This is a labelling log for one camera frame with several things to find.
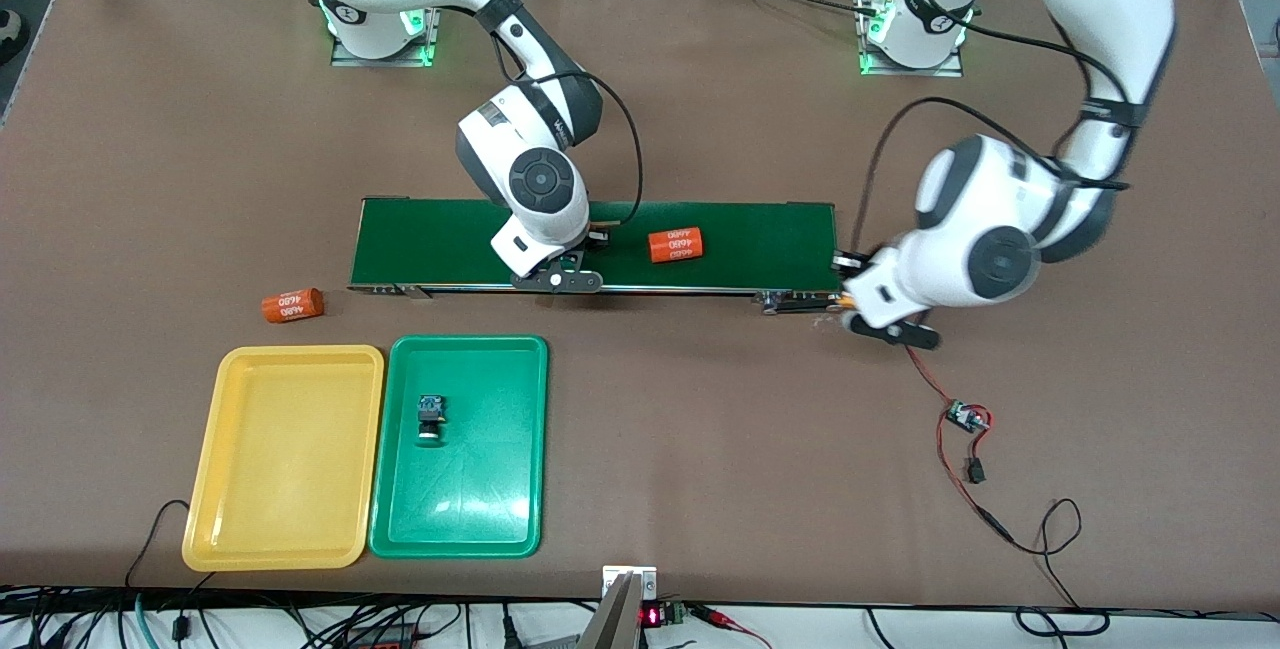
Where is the orange 4680 battery cylinder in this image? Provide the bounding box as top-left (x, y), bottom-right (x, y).
top-left (262, 288), bottom-right (325, 324)
top-left (648, 227), bottom-right (707, 264)

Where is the green conveyor belt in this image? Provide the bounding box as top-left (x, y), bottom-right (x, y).
top-left (347, 197), bottom-right (846, 315)

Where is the green plastic tray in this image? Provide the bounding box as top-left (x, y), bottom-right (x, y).
top-left (368, 334), bottom-right (550, 559)

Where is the yellow plastic tray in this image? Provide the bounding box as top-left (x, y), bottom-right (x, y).
top-left (182, 345), bottom-right (386, 572)

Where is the red clip lead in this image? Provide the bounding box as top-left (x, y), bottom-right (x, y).
top-left (690, 604), bottom-right (771, 649)

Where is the grey metal bar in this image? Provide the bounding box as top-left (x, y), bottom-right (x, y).
top-left (578, 574), bottom-right (641, 649)

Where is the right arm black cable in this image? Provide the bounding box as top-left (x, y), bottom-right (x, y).
top-left (490, 29), bottom-right (644, 227)

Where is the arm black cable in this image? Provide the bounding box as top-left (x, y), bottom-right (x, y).
top-left (862, 0), bottom-right (1131, 255)
top-left (490, 29), bottom-right (644, 227)

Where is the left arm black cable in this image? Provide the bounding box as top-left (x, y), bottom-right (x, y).
top-left (862, 0), bottom-right (1131, 255)

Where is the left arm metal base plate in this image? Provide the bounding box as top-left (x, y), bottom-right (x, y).
top-left (856, 0), bottom-right (966, 78)

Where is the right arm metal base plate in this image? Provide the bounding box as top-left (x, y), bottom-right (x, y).
top-left (330, 0), bottom-right (448, 68)

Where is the small metal bracket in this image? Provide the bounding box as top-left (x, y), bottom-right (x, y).
top-left (602, 565), bottom-right (658, 600)

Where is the thin black looped cable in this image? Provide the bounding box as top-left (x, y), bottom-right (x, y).
top-left (1005, 499), bottom-right (1083, 610)

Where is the black cable loop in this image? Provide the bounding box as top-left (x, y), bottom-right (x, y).
top-left (1015, 607), bottom-right (1111, 638)

